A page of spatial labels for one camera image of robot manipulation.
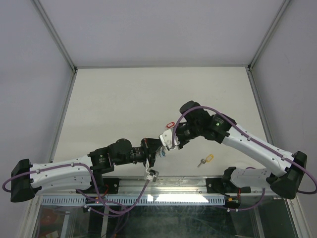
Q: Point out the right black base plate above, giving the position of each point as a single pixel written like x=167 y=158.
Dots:
x=216 y=185

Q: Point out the grey slotted cable duct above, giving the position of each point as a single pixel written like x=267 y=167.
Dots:
x=160 y=200

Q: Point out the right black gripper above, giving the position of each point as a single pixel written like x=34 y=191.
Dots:
x=182 y=143

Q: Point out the aluminium mounting rail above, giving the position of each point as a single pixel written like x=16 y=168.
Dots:
x=172 y=185

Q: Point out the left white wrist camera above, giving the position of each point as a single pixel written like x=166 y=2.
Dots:
x=150 y=174

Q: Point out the left aluminium frame post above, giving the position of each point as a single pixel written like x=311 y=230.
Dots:
x=53 y=33

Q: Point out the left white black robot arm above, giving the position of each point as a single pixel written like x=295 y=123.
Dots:
x=29 y=179

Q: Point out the aluminium frame post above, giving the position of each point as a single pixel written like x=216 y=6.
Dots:
x=53 y=33
x=269 y=33

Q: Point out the key with yellow tag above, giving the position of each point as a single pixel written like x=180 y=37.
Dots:
x=206 y=160

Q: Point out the large keyring with coloured keys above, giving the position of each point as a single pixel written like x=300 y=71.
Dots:
x=162 y=152

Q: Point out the key with red tag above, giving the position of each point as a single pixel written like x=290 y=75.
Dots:
x=170 y=125

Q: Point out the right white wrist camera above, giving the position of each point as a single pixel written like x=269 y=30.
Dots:
x=168 y=142

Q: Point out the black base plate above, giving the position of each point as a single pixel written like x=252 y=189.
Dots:
x=216 y=185
x=105 y=186

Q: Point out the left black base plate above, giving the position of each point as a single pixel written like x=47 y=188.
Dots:
x=105 y=186

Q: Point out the right aluminium frame post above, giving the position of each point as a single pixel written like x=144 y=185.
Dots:
x=269 y=33

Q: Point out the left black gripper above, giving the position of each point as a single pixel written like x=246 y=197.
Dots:
x=150 y=146

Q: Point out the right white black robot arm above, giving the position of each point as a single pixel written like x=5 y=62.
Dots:
x=282 y=172

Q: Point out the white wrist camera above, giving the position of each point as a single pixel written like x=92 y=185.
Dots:
x=150 y=174
x=168 y=142

